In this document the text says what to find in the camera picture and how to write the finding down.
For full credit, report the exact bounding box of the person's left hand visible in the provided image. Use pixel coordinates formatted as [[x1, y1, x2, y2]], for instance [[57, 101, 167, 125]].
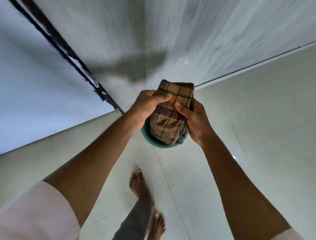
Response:
[[130, 90, 173, 122]]

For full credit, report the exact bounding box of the white sleeve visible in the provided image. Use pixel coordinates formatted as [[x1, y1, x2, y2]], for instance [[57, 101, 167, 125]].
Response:
[[0, 180, 81, 240], [270, 228, 306, 240]]

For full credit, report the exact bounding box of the teal plastic bucket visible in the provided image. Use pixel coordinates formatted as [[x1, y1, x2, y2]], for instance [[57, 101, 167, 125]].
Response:
[[140, 117, 189, 149]]

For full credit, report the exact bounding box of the grey trouser leg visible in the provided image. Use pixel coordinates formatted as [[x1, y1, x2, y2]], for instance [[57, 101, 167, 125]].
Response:
[[112, 196, 155, 240]]

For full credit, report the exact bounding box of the person's left foot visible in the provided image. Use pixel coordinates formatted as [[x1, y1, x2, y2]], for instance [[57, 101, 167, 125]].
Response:
[[129, 169, 151, 199]]

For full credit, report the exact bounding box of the person's right hand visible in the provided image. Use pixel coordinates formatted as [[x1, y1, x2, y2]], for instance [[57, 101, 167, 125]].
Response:
[[174, 98, 215, 148]]

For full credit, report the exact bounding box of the white left sleeve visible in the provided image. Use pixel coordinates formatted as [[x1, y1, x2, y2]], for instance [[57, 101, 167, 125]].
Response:
[[0, 180, 81, 240]]

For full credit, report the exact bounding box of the person's left forearm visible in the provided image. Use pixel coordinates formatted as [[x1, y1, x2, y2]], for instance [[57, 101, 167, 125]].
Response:
[[42, 112, 145, 228]]

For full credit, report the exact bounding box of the person's right forearm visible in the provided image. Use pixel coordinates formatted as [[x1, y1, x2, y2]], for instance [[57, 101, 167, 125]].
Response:
[[202, 137, 292, 240]]

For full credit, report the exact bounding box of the white right sleeve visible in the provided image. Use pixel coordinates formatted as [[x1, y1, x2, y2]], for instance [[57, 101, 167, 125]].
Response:
[[270, 228, 306, 240]]

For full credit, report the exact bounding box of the black door frame strip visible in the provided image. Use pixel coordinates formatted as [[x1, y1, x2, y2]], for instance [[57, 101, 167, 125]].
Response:
[[9, 0, 125, 115]]

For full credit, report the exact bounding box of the brown checked cloth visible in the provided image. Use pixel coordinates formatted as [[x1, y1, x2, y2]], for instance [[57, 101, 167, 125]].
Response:
[[150, 79, 195, 145]]

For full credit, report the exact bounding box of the person's foot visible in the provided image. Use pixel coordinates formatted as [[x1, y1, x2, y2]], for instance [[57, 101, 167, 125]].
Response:
[[147, 211, 166, 240], [129, 169, 151, 199]]

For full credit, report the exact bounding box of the person's right foot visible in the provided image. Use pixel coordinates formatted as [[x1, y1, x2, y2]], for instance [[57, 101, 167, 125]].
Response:
[[147, 211, 166, 240]]

